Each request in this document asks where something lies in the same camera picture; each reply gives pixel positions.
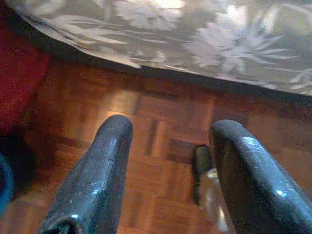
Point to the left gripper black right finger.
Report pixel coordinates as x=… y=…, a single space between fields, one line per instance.
x=251 y=175

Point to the black bin with blue rim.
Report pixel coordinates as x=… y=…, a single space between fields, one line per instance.
x=5 y=190

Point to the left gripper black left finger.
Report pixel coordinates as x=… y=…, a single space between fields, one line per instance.
x=97 y=175

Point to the bed with beige floral sheet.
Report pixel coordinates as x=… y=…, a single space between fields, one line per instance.
x=195 y=36

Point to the large red mattress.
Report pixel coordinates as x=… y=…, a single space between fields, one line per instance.
x=17 y=73

